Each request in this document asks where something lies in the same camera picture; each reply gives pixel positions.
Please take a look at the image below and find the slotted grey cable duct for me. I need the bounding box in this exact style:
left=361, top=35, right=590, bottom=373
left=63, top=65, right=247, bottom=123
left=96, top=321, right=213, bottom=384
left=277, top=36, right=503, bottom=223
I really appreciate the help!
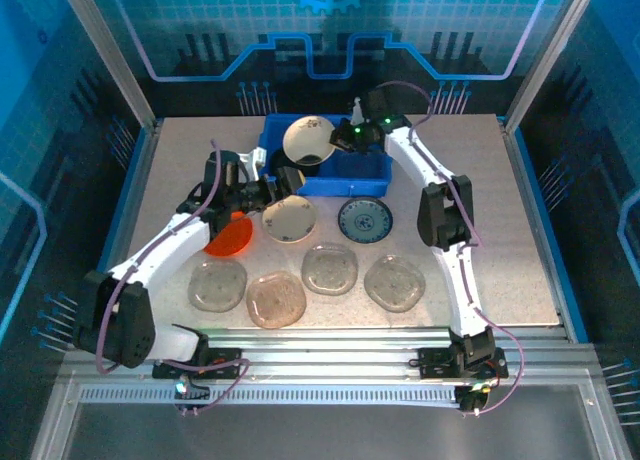
left=78, top=385, right=461, bottom=407

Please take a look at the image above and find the cream floral round plate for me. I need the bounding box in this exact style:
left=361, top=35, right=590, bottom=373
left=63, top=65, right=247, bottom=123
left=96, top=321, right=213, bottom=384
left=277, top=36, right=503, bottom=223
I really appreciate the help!
left=261, top=194, right=319, bottom=244

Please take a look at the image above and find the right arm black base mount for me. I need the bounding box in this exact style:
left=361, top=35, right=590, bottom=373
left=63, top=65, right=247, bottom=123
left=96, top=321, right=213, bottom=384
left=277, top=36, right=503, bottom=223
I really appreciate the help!
left=417, top=346, right=510, bottom=381

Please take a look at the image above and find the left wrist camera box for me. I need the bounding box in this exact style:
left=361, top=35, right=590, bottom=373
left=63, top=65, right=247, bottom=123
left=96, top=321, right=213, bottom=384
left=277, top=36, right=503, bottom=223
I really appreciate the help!
left=237, top=147, right=267, bottom=181

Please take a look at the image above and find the orange round plate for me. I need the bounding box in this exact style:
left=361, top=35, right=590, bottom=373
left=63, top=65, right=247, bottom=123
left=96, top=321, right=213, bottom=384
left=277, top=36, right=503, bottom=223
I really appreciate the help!
left=203, top=214, right=254, bottom=258

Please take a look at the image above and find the blue white patterned plate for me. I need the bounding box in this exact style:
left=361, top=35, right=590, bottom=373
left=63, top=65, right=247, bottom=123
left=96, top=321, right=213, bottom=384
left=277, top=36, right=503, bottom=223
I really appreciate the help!
left=337, top=196, right=394, bottom=244

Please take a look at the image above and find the blue plastic bin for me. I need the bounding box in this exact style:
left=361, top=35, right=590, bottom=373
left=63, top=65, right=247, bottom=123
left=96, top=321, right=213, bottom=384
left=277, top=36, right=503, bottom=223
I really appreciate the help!
left=258, top=112, right=394, bottom=197

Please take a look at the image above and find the aluminium frame post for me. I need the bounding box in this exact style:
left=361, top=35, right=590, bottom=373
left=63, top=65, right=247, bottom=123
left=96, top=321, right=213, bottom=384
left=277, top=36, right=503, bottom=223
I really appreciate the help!
left=502, top=0, right=604, bottom=131
left=54, top=0, right=159, bottom=131

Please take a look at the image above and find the plain cream round plate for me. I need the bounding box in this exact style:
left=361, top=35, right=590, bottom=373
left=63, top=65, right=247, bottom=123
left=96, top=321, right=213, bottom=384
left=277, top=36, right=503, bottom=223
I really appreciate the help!
left=282, top=115, right=337, bottom=167

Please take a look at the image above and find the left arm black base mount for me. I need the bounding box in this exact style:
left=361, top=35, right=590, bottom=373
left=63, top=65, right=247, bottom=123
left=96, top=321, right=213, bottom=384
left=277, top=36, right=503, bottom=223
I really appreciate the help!
left=151, top=347, right=245, bottom=381

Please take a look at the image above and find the aluminium profile rail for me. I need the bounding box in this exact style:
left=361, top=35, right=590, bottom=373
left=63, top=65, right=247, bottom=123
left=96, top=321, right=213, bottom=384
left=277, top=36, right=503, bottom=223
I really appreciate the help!
left=59, top=327, right=601, bottom=381

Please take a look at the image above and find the amber square glass plate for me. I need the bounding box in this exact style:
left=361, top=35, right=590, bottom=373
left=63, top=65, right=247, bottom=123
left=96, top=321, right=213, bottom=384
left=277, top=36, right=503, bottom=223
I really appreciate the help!
left=245, top=271, right=307, bottom=330

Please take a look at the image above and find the black round plate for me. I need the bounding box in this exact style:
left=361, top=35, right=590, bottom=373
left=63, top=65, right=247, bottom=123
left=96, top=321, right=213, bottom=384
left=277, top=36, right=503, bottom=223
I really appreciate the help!
left=269, top=147, right=326, bottom=181

